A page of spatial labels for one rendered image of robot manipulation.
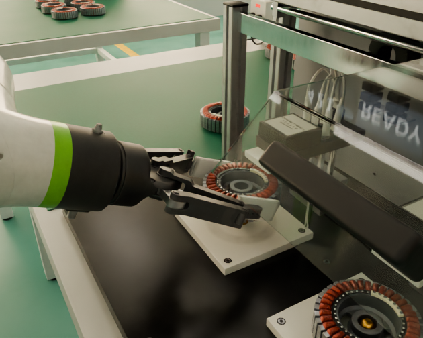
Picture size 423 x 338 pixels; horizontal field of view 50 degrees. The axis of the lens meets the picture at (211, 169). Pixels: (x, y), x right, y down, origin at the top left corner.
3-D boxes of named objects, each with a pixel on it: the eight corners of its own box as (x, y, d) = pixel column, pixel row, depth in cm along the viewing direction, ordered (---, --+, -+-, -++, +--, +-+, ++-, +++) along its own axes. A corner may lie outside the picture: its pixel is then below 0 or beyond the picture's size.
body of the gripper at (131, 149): (86, 183, 56) (152, 190, 62) (109, 218, 50) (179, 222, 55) (104, 127, 54) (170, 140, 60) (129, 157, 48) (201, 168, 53)
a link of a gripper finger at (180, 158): (149, 190, 57) (139, 185, 57) (187, 176, 67) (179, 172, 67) (159, 162, 55) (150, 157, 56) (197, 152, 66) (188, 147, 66)
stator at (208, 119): (209, 112, 110) (209, 97, 108) (254, 117, 107) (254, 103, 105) (193, 131, 101) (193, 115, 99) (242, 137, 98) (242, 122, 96)
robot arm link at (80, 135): (82, 135, 44) (58, 103, 50) (51, 238, 47) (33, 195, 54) (137, 145, 47) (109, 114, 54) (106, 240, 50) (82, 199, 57)
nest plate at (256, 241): (224, 275, 59) (224, 268, 58) (174, 216, 70) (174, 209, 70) (313, 239, 66) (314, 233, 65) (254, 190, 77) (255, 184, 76)
